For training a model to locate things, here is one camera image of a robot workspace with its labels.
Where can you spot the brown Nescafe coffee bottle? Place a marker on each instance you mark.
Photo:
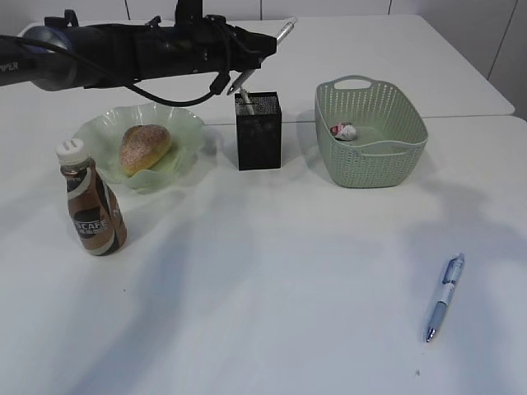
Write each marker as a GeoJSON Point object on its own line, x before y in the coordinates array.
{"type": "Point", "coordinates": [92, 205]}

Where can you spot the grey paper ball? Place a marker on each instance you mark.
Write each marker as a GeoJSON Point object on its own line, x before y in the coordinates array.
{"type": "Point", "coordinates": [350, 135]}

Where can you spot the grey white ballpoint pen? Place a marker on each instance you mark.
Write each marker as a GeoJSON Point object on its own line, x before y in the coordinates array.
{"type": "Point", "coordinates": [238, 83]}

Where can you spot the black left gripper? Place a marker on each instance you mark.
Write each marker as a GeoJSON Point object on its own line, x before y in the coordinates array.
{"type": "Point", "coordinates": [208, 46]}

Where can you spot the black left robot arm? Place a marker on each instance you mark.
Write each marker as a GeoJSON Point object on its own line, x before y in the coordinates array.
{"type": "Point", "coordinates": [57, 56]}

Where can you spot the green wavy glass plate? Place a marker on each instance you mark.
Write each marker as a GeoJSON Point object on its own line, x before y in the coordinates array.
{"type": "Point", "coordinates": [103, 135]}

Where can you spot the cream white ballpoint pen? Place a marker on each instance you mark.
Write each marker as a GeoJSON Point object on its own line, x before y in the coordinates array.
{"type": "Point", "coordinates": [247, 101]}

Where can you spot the black square pen holder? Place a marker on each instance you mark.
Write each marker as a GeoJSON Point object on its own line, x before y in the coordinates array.
{"type": "Point", "coordinates": [259, 137]}

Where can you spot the pink paper ball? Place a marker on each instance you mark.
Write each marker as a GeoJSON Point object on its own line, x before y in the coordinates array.
{"type": "Point", "coordinates": [338, 128]}

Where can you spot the blue white ballpoint pen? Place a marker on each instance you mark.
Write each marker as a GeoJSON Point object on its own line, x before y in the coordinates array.
{"type": "Point", "coordinates": [452, 274]}

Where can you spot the green plastic woven basket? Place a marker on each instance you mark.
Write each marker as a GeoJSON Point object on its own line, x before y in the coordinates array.
{"type": "Point", "coordinates": [391, 135]}

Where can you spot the sugared bread roll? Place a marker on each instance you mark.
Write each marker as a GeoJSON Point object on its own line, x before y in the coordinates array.
{"type": "Point", "coordinates": [142, 146]}

